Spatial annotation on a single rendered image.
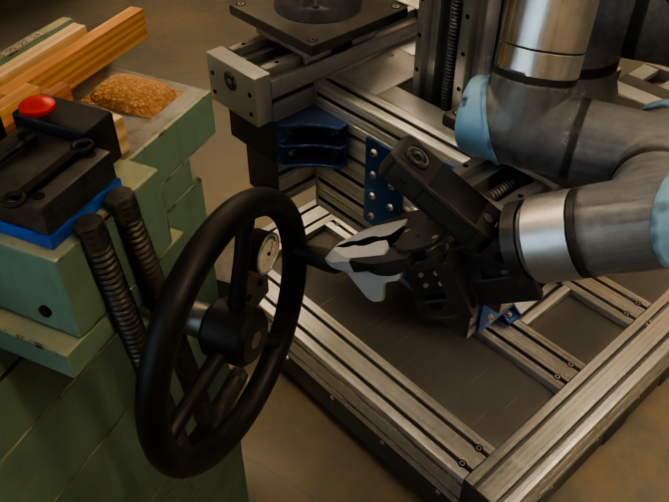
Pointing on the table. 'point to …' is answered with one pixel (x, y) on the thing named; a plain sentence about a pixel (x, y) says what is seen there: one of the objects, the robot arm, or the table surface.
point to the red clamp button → (37, 106)
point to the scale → (20, 44)
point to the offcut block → (120, 132)
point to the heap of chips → (132, 95)
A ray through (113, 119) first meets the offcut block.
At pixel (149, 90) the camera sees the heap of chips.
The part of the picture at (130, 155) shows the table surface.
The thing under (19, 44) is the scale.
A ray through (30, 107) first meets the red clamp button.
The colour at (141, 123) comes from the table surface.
